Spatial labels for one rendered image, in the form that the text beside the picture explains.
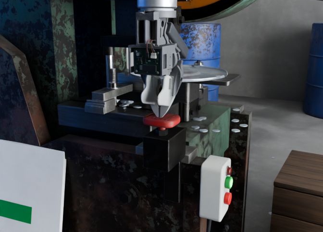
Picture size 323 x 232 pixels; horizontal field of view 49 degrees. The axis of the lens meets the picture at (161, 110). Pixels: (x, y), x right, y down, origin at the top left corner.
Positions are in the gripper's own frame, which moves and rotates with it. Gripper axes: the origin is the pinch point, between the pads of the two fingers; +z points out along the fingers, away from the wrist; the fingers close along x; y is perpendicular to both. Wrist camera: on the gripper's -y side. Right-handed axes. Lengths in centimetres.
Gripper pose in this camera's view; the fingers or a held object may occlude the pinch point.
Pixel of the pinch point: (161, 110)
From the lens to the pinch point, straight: 74.6
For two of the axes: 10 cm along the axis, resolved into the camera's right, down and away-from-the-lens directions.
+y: -4.3, 2.3, -8.7
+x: 9.0, 1.2, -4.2
